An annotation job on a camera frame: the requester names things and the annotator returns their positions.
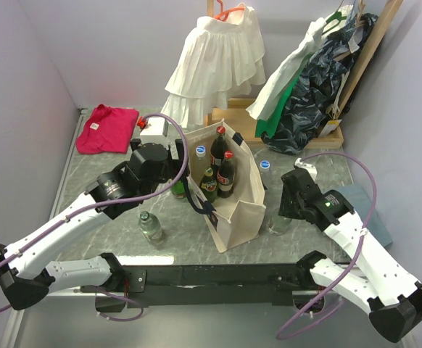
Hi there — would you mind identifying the clear glass bottle green cap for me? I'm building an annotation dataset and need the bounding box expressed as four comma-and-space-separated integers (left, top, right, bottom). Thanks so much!
138, 211, 163, 242
268, 214, 292, 236

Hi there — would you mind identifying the clear plastic bottle blue cap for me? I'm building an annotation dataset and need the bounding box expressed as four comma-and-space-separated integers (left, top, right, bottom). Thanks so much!
259, 160, 272, 190
194, 145, 210, 173

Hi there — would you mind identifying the green glass bottle labelled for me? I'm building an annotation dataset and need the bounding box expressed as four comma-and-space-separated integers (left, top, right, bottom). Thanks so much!
199, 167, 218, 203

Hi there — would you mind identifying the beige canvas tote bag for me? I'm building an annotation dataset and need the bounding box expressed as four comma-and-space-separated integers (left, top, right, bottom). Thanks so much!
185, 120, 266, 253

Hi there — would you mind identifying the large cola bottle red cap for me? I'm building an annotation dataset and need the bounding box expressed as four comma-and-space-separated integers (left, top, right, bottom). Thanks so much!
210, 125, 228, 172

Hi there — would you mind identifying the small cola bottle red cap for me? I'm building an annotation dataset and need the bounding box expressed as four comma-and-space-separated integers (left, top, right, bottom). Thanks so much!
217, 150, 236, 198

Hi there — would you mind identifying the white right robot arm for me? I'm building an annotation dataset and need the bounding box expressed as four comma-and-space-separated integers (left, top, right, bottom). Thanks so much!
279, 167, 422, 343

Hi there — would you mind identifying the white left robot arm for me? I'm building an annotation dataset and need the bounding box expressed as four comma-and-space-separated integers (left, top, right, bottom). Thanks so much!
0, 139, 189, 310

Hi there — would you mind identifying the green glass bottle gold cap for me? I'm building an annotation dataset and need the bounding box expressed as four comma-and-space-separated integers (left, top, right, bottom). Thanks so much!
170, 181, 186, 199

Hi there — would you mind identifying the folded pink shirt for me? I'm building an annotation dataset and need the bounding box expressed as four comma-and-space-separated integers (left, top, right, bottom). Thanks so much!
75, 104, 139, 154

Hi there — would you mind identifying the folded light blue cloth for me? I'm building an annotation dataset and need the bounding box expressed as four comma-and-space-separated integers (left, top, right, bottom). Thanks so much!
341, 183, 394, 249

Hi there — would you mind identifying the dark blue patterned garment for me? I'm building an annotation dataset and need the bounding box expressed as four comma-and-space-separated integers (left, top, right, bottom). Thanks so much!
260, 13, 378, 154

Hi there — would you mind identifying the green garment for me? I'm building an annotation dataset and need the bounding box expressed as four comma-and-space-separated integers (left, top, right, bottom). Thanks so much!
255, 75, 299, 138

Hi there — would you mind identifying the wooden clothes rack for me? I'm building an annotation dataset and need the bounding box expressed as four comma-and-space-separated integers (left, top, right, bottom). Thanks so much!
206, 0, 404, 149

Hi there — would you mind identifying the white ruffled dress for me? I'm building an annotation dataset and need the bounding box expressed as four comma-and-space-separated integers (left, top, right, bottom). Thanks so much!
161, 3, 265, 128

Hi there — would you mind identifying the orange clothes hanger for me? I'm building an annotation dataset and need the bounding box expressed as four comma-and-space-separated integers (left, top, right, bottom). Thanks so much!
207, 0, 245, 21

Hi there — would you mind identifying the white shirt on hanger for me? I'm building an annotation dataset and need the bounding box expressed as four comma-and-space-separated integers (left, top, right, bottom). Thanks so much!
246, 16, 328, 121

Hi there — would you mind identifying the green clothes hanger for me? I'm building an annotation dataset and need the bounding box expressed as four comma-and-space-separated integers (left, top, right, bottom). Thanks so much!
323, 10, 347, 34

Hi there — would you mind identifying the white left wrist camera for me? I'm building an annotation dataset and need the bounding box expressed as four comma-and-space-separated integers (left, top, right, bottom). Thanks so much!
137, 117, 169, 149

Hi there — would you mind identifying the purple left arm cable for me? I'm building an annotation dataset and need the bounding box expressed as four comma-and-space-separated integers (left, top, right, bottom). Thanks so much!
0, 113, 190, 323

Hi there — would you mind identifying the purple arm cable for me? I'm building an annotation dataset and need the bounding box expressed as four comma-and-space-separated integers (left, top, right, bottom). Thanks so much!
0, 113, 190, 323
276, 152, 378, 341

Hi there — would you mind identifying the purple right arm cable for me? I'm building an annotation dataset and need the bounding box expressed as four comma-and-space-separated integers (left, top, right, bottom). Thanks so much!
276, 152, 378, 341

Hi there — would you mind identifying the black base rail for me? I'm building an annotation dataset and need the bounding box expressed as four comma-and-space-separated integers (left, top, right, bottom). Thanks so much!
80, 262, 342, 312

